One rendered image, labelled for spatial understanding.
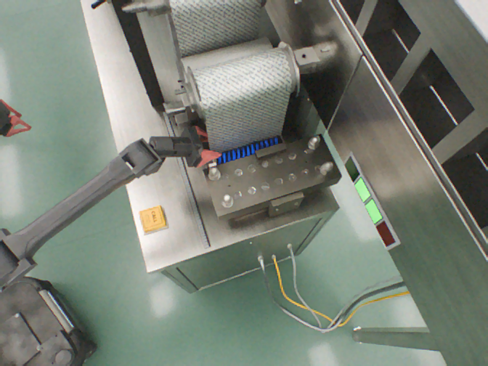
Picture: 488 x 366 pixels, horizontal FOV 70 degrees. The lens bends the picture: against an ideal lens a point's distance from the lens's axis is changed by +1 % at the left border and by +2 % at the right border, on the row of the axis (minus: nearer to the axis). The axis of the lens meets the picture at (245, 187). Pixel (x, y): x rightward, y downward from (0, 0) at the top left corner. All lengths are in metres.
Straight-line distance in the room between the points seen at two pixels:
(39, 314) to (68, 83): 1.56
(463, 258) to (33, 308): 1.78
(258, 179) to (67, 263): 1.45
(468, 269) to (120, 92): 1.22
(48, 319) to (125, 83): 1.15
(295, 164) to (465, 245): 0.55
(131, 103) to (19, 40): 1.92
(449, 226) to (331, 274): 1.41
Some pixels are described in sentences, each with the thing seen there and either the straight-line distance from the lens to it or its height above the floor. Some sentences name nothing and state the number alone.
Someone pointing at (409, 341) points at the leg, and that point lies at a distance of 1.49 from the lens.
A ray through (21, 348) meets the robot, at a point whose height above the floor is 0.26.
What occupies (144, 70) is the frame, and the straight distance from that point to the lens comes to 1.23.
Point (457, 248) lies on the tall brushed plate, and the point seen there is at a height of 1.39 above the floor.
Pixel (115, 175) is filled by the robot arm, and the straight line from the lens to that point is 0.90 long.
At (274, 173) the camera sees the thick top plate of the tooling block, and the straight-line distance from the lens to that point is 1.06.
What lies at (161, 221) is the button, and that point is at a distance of 1.14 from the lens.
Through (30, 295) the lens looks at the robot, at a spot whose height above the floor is 0.24.
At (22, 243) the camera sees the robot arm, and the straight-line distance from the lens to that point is 0.93.
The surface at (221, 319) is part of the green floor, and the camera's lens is 1.99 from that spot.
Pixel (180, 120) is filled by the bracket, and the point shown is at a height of 1.14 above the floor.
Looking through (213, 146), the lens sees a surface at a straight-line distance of 1.04.
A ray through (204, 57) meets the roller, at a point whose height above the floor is 1.23.
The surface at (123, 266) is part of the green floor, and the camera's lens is 2.12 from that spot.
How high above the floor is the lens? 1.99
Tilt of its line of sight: 68 degrees down
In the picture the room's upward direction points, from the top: 3 degrees clockwise
